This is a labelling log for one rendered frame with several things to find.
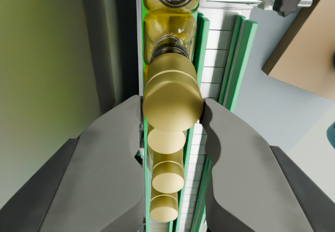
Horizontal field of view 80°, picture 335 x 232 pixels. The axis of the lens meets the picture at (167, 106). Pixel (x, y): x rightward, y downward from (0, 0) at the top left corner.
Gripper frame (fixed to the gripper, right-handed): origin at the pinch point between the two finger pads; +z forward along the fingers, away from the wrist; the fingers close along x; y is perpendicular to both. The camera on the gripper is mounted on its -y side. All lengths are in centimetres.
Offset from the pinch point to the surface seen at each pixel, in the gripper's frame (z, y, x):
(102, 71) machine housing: 35.1, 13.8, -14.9
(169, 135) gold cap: 2.8, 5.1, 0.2
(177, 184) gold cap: 2.8, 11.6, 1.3
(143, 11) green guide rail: 22.5, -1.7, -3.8
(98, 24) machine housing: 36.8, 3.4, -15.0
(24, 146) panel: 2.2, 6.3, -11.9
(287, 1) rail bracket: 18.0, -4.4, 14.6
